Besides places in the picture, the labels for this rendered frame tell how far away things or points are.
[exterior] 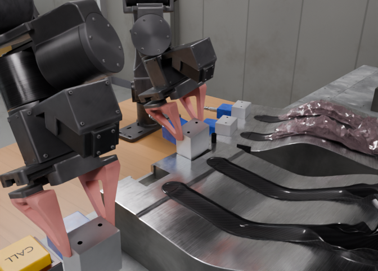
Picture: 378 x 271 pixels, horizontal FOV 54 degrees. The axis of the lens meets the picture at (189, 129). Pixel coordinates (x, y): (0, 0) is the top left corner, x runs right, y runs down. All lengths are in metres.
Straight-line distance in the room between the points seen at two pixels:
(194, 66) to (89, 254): 0.30
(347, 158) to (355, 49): 1.91
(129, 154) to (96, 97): 0.57
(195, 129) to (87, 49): 0.35
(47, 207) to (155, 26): 0.29
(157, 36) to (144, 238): 0.28
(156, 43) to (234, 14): 2.40
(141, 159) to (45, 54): 0.53
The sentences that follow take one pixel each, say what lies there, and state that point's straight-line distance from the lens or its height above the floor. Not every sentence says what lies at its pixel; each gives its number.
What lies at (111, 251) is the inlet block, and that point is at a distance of 0.42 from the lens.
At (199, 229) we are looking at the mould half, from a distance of 0.51.
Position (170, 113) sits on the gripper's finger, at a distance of 0.60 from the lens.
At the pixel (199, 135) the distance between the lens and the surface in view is 0.64.
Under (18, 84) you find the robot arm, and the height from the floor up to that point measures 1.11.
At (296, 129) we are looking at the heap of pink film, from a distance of 0.77.
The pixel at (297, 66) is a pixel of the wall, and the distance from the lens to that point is 2.75.
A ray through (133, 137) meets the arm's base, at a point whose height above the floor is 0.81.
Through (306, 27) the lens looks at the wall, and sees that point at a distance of 2.68.
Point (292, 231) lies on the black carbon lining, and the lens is 0.48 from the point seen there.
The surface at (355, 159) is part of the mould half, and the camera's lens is 0.74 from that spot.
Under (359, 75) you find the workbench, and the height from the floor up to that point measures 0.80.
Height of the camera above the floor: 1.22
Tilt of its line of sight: 25 degrees down
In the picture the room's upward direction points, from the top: straight up
